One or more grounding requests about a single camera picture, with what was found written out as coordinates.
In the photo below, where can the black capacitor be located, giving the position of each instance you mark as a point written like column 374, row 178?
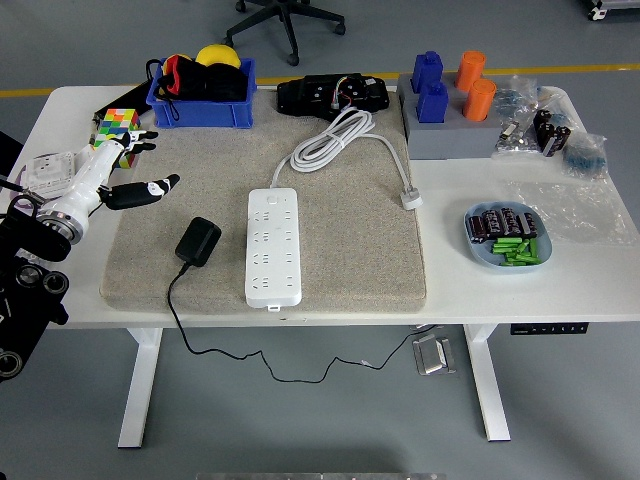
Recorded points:
column 476, row 229
column 492, row 222
column 529, row 225
column 511, row 221

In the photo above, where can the light blue plate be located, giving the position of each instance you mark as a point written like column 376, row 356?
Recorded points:
column 480, row 255

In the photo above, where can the blue plastic bin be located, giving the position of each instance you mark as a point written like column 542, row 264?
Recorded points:
column 200, row 112

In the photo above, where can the bag of small blue parts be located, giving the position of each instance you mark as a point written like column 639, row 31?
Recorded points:
column 515, row 97

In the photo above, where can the black table control panel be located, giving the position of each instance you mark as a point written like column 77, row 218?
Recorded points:
column 550, row 329

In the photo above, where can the orange cylinder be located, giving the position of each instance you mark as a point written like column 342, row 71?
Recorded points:
column 470, row 67
column 479, row 100

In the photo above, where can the white wall socket panel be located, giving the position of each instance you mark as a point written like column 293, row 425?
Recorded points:
column 45, row 172

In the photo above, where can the blue square block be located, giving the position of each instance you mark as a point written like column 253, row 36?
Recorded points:
column 426, row 70
column 432, row 102

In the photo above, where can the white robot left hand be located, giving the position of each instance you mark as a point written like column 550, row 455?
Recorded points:
column 90, row 170

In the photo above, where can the black plug adapter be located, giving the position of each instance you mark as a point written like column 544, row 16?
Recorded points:
column 197, row 240

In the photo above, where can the purple tray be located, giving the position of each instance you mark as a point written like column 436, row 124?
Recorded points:
column 20, row 175

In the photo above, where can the grey-brown mat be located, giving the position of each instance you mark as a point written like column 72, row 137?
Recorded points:
column 350, row 250

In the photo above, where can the long black box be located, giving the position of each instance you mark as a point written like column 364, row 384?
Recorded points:
column 125, row 97

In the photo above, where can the black office chair base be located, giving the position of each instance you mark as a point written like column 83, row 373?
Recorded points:
column 287, row 20

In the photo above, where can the bag of black capacitors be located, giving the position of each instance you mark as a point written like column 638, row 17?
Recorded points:
column 552, row 135

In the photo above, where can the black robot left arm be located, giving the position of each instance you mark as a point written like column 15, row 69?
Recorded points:
column 25, row 300

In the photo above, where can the large yellow ball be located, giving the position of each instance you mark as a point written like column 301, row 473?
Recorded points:
column 217, row 54

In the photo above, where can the black bag with red trim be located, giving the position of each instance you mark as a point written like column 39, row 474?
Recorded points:
column 220, row 82

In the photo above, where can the black electronic device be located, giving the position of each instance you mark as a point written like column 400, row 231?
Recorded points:
column 310, row 95

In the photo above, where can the white cart frame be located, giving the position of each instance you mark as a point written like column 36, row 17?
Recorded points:
column 597, row 12

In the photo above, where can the grey block holder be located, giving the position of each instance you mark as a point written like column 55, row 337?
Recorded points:
column 450, row 140

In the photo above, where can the white power strip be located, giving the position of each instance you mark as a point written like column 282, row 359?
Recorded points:
column 272, row 250

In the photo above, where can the green battery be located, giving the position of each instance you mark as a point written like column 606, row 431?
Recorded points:
column 505, row 242
column 505, row 248
column 533, row 250
column 514, row 261
column 523, row 248

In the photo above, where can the empty clear plastic bag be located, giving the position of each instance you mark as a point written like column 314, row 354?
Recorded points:
column 575, row 210

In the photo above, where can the colourful puzzle cube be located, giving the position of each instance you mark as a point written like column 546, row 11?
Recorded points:
column 117, row 120

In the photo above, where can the bag of blue components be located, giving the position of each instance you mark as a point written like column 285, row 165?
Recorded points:
column 585, row 157

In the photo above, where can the bag of silver parts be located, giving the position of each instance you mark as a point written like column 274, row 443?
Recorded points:
column 515, row 140

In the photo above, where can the silver foot pedal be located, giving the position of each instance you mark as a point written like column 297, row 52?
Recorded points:
column 432, row 355

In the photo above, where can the white table leg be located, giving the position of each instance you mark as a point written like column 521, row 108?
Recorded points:
column 137, row 390
column 487, row 390

